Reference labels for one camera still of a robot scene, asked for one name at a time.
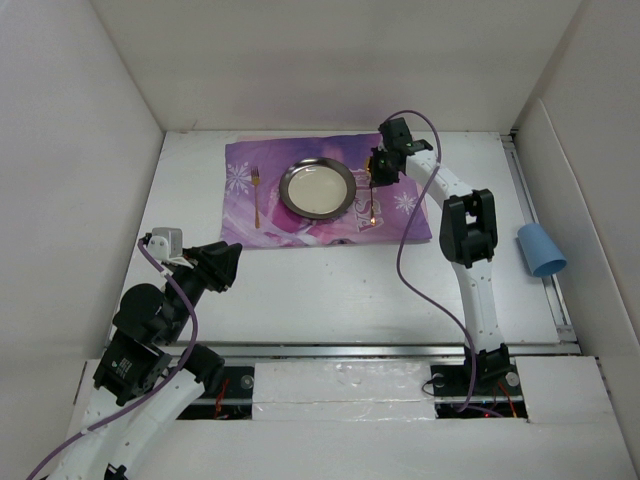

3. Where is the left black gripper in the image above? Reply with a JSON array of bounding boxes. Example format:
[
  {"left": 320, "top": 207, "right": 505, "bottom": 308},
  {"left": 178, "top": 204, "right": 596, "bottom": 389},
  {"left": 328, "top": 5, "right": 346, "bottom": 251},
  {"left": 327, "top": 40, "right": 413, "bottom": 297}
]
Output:
[{"left": 163, "top": 239, "right": 242, "bottom": 341}]

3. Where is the gold spoon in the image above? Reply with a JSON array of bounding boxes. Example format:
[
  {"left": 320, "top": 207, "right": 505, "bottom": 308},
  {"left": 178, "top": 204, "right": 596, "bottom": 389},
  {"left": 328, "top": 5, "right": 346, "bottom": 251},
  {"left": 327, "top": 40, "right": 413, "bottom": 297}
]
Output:
[{"left": 365, "top": 156, "right": 377, "bottom": 226}]

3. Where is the purple Elsa cloth placemat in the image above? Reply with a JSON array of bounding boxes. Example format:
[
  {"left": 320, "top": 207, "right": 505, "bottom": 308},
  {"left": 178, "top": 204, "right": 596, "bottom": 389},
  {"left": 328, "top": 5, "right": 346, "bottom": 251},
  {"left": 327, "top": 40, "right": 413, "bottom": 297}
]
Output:
[{"left": 221, "top": 134, "right": 422, "bottom": 248}]

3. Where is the steel plate with cream centre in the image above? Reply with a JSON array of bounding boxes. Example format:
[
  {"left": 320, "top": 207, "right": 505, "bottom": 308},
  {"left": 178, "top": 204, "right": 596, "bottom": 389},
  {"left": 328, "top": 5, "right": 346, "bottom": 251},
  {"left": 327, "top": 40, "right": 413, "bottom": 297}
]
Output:
[{"left": 279, "top": 157, "right": 357, "bottom": 220}]

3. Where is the gold fork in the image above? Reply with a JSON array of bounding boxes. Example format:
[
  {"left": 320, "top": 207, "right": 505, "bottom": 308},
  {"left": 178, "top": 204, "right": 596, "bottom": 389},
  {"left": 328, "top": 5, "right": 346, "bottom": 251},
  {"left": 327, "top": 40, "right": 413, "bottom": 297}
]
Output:
[{"left": 251, "top": 166, "right": 261, "bottom": 229}]

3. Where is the blue plastic cup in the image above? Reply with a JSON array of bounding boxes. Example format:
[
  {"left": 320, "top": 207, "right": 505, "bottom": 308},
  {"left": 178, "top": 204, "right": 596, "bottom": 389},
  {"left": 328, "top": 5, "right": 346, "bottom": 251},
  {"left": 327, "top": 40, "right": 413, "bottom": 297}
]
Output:
[{"left": 517, "top": 223, "right": 567, "bottom": 278}]

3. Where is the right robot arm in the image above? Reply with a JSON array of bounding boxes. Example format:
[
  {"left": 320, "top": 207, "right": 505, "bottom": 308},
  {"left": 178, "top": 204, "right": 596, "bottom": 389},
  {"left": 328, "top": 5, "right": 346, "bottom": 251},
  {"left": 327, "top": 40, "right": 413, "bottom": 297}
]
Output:
[{"left": 367, "top": 110, "right": 511, "bottom": 394}]

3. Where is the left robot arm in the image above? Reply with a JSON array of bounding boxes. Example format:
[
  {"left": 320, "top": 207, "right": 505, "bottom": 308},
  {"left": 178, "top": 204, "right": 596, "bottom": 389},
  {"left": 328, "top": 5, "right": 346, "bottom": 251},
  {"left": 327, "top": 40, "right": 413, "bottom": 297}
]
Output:
[{"left": 49, "top": 228, "right": 242, "bottom": 479}]

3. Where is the white foam block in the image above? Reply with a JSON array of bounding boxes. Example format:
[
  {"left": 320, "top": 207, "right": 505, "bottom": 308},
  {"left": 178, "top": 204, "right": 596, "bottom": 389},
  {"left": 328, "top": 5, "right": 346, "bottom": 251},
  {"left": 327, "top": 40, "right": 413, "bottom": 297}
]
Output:
[{"left": 252, "top": 360, "right": 436, "bottom": 422}]

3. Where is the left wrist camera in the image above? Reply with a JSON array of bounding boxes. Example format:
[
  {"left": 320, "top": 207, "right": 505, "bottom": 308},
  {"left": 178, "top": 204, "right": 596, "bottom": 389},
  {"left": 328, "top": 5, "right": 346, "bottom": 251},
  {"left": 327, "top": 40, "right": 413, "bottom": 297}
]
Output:
[{"left": 142, "top": 227, "right": 185, "bottom": 265}]

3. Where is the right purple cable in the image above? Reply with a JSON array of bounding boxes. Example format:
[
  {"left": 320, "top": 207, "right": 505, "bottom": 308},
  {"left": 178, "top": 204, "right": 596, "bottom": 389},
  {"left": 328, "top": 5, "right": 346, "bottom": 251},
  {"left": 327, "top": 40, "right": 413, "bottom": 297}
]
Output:
[{"left": 383, "top": 109, "right": 492, "bottom": 414}]

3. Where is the purple cable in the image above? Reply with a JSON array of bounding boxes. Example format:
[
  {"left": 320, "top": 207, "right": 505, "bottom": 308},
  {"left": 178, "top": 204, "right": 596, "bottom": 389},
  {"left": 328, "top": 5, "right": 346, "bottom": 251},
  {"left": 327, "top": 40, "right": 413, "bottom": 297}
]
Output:
[
  {"left": 383, "top": 109, "right": 492, "bottom": 414},
  {"left": 24, "top": 242, "right": 203, "bottom": 480}
]

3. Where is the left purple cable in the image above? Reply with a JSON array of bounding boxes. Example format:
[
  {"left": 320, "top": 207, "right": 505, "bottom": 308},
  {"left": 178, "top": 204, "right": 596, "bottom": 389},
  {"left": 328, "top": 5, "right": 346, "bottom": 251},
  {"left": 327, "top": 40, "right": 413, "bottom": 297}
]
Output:
[{"left": 24, "top": 242, "right": 203, "bottom": 480}]

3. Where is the aluminium front rail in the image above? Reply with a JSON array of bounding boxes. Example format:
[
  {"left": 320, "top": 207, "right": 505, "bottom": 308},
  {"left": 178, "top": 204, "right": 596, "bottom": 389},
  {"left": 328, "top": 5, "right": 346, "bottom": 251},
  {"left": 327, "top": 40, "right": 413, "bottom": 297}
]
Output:
[{"left": 104, "top": 340, "right": 581, "bottom": 359}]

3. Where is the aluminium rail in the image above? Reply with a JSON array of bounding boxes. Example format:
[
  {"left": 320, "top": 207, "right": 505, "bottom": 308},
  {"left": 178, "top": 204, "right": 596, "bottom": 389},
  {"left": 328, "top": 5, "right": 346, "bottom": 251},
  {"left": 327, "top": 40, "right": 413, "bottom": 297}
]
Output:
[
  {"left": 501, "top": 135, "right": 578, "bottom": 344},
  {"left": 104, "top": 340, "right": 581, "bottom": 359}
]

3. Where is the aluminium right side rail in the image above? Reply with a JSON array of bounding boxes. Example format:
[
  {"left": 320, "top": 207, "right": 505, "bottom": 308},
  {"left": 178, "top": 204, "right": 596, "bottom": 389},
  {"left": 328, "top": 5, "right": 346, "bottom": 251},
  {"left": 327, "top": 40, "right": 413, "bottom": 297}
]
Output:
[{"left": 501, "top": 135, "right": 578, "bottom": 344}]

